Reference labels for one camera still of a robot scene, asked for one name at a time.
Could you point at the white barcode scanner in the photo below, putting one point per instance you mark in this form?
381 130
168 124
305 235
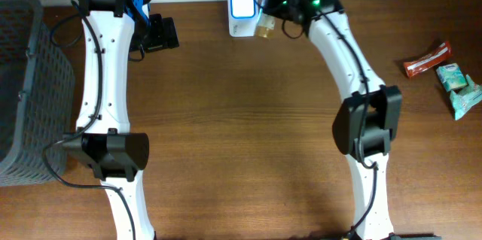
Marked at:
242 18

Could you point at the teal snack bag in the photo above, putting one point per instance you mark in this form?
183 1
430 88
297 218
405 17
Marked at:
466 98

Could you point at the white Pantene cream tube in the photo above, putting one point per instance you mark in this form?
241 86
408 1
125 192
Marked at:
266 22

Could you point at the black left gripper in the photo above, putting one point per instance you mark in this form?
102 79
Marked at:
165 33

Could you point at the orange snack packet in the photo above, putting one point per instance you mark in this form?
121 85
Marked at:
437 56

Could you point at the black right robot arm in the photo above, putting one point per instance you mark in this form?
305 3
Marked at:
367 121

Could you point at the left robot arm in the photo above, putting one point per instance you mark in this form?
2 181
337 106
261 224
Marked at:
103 141

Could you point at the grey plastic mesh basket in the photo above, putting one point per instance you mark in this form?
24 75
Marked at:
37 86

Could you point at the teal Kleenex tissue pack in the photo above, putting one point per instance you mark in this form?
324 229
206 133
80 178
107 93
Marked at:
451 77

